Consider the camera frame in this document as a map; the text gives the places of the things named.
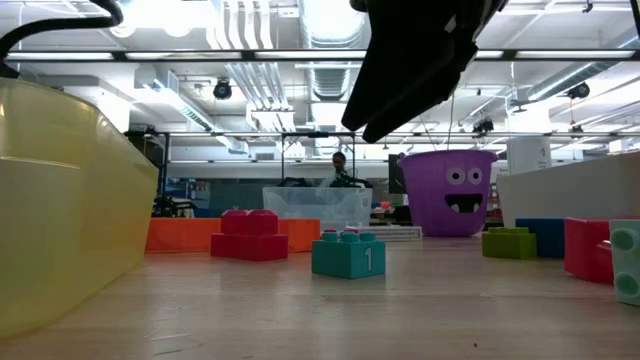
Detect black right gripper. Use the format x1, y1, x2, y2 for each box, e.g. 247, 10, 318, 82
341, 0, 509, 145

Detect purple monster-face bucket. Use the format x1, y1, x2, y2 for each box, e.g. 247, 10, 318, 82
397, 149, 500, 238

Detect clear plastic container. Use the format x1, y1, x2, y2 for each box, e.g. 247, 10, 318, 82
262, 186, 374, 233

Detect white plastic bin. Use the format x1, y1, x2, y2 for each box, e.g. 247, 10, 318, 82
496, 151, 640, 229

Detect olive green toy brick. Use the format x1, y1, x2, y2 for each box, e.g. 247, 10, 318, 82
481, 226, 539, 261

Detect light blue numbered brick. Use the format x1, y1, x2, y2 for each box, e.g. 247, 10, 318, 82
311, 230, 387, 281

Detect blue toy brick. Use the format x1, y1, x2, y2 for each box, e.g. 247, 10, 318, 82
514, 217, 567, 260

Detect yellow translucent plastic bin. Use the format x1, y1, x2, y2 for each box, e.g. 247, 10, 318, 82
0, 77, 160, 341

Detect black monitor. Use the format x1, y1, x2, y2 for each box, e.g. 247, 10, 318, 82
388, 153, 407, 195

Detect person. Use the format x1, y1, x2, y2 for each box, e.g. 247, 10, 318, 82
319, 151, 357, 189

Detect white sign board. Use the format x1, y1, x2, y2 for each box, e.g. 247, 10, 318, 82
506, 136, 553, 175

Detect orange rounded toy block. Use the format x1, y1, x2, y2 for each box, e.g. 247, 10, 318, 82
277, 218, 322, 254

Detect red two-stud toy brick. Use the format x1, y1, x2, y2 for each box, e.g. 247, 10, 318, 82
210, 209, 290, 263

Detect red heart-shaped toy brick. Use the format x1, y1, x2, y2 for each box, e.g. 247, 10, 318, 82
564, 216, 640, 286

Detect pale mint toy brick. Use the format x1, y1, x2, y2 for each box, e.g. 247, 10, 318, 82
608, 220, 640, 308

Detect orange flat foam shapes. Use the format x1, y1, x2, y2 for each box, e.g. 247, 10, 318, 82
144, 217, 223, 254

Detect silver ventilation duct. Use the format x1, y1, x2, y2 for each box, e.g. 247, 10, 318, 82
298, 0, 371, 156

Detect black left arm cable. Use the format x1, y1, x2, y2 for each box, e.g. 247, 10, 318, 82
0, 0, 124, 80

